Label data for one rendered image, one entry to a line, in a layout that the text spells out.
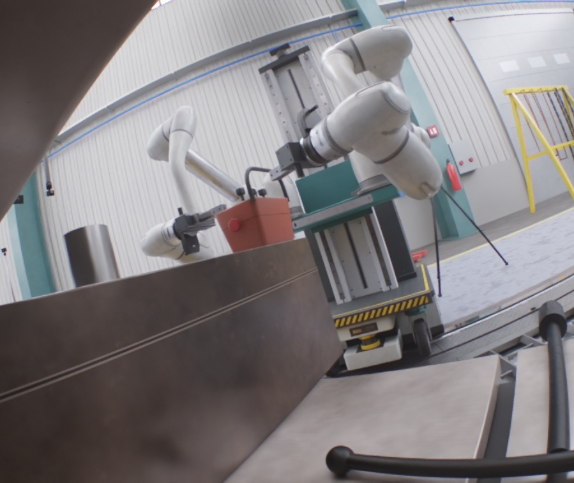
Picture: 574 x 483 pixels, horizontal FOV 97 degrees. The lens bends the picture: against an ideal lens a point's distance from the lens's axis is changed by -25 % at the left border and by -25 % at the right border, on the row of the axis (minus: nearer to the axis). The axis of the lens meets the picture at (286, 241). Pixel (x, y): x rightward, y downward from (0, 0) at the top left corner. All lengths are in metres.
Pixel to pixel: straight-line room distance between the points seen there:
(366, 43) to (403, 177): 0.58
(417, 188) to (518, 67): 9.19
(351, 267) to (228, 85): 6.96
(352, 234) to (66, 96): 1.64
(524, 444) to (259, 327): 0.54
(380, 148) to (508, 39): 9.65
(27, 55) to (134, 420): 0.44
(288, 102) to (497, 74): 7.74
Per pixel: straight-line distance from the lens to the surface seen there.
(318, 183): 1.79
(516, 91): 6.75
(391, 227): 1.91
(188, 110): 1.53
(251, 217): 0.84
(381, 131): 0.64
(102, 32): 0.29
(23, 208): 10.43
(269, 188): 1.71
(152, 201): 8.21
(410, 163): 0.69
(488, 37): 9.89
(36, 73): 0.32
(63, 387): 0.46
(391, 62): 1.20
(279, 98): 2.02
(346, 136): 0.66
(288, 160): 0.73
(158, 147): 1.59
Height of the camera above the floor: 0.64
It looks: 3 degrees up
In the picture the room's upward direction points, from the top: 18 degrees counter-clockwise
